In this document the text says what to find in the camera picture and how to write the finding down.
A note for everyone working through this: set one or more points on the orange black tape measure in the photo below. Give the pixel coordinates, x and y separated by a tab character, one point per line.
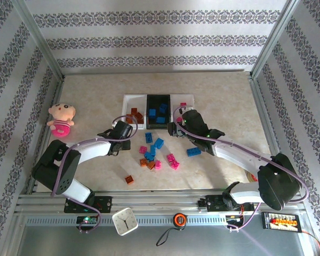
180	220

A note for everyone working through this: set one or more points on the thin aluminium rail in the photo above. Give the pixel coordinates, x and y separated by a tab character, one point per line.
149	71

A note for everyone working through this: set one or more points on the black board red display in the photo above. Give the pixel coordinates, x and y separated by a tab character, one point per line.
280	222

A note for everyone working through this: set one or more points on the aluminium side rail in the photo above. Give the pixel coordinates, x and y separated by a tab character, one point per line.
56	93
265	120

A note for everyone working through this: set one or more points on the aluminium frame post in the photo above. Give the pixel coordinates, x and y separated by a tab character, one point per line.
41	40
274	40

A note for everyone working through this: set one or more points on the black plastic container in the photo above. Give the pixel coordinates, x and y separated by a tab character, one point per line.
158	100

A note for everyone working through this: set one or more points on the pink plush doll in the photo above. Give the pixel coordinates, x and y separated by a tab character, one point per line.
61	120

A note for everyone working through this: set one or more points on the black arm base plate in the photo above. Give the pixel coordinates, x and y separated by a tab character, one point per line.
210	204
105	204

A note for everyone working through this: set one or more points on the white square analog clock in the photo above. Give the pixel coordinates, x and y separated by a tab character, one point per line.
124	221

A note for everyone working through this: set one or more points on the white plastic container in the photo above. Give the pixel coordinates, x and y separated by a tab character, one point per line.
128	102
188	99

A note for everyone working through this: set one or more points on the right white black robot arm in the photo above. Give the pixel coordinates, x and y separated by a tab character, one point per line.
237	154

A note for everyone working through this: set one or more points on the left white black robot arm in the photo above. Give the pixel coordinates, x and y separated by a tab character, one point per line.
93	149

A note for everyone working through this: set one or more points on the long aluminium frame rail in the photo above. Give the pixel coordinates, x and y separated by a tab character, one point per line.
162	200

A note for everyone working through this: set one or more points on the orange lego brick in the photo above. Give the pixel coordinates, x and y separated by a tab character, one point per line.
151	165
138	115
143	161
129	118
129	179
140	121
133	110

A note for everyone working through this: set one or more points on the small LED circuit board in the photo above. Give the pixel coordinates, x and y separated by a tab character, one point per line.
86	220

